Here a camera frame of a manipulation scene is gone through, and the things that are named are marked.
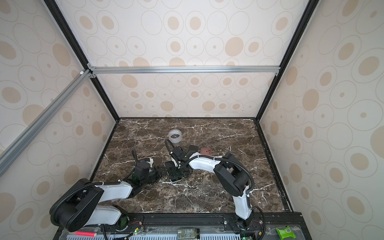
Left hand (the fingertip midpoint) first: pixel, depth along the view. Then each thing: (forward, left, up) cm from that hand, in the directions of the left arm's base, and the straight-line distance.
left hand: (171, 169), depth 87 cm
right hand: (-3, -1, -4) cm, 5 cm away
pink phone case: (+15, -21, -5) cm, 26 cm away
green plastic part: (-30, -56, -3) cm, 64 cm away
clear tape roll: (+28, +1, -6) cm, 29 cm away
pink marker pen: (-31, +38, -3) cm, 49 cm away
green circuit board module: (-31, -11, 0) cm, 33 cm away
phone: (+18, -12, -6) cm, 23 cm away
